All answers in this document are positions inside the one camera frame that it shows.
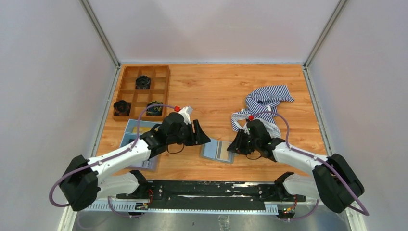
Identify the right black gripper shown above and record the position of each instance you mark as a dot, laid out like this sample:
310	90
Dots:
237	146

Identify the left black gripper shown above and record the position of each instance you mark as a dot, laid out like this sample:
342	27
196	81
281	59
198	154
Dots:
198	137

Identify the grey card holder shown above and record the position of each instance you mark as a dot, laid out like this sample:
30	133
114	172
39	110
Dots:
210	150

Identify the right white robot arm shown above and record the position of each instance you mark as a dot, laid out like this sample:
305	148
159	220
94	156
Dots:
330	178

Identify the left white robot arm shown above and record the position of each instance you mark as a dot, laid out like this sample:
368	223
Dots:
86	180

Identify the gold credit card in holder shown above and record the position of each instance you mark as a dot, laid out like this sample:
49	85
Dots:
223	154

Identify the blue green rolled belt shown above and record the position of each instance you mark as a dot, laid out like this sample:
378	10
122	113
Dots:
154	108

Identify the striped blue white cloth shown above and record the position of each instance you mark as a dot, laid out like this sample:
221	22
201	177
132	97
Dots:
262	103

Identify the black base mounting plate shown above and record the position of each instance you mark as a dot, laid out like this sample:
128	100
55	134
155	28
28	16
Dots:
210	195

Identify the light blue box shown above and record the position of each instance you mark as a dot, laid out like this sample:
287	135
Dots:
130	135

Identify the wooden compartment tray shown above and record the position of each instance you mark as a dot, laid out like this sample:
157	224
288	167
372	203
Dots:
139	98

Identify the black rolled belt top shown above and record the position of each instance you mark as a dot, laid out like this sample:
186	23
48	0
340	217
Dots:
143	82

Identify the black rolled belt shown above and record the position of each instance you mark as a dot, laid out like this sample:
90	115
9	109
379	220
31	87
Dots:
122	108
143	82

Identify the black rolled belt left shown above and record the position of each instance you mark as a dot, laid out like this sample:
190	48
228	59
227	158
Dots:
122	108

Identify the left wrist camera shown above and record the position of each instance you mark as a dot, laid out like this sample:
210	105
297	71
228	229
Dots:
185	112

